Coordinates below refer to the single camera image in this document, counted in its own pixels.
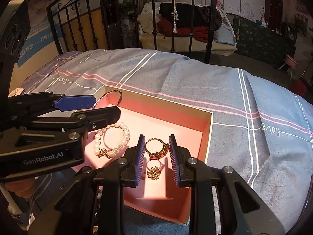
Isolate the dark red cloth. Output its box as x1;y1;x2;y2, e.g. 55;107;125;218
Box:
156;20;214;42

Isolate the swing rope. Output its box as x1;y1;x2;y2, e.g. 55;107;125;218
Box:
235;0;245;42

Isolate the blue cushion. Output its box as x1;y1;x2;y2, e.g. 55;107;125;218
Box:
214;26;236;46

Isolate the wall poster with drawn buildings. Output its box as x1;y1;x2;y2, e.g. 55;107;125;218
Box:
219;0;267;23

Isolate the person's left hand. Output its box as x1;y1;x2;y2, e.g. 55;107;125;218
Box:
4;178;35;199

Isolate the gold flower pendant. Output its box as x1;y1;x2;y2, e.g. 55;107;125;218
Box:
147;166;162;181

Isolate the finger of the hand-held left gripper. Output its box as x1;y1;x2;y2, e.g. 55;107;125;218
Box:
10;106;122;140
7;91;97;118

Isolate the silver bangle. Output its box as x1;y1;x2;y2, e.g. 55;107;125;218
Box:
93;90;123;109

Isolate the pink stool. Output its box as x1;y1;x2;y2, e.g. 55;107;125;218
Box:
279;55;298;81

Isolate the green printed cloth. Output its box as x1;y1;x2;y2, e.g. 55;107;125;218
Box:
232;16;297;67

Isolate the blue and white wall banner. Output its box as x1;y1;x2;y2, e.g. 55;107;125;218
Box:
17;0;59;67

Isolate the white pearl bracelet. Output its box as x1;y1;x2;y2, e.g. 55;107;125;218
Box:
94;122;130;160

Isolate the blue-grey striped blanket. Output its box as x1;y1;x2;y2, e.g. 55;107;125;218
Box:
8;48;313;235

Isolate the pink jewelry box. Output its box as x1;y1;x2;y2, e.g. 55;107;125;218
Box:
70;85;214;226

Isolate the gold ring with red stone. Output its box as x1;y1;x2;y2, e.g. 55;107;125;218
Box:
144;138;171;161

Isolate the beige cushion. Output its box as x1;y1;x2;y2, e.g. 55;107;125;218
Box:
138;13;160;40

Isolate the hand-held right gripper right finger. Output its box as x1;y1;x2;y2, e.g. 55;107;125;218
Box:
168;134;290;235

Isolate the beige sofa with clothes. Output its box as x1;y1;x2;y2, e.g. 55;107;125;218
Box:
138;1;238;56

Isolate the black metal bed frame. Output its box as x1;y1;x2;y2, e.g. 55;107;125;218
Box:
46;0;219;64

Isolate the red chair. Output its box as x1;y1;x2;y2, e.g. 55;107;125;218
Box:
291;77;313;96

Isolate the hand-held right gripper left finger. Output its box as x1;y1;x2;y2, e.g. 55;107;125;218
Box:
32;134;146;235

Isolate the rope with white tassel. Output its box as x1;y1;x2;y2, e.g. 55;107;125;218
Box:
172;0;179;34

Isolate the black clothing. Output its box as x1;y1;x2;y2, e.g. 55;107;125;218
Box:
159;2;223;30

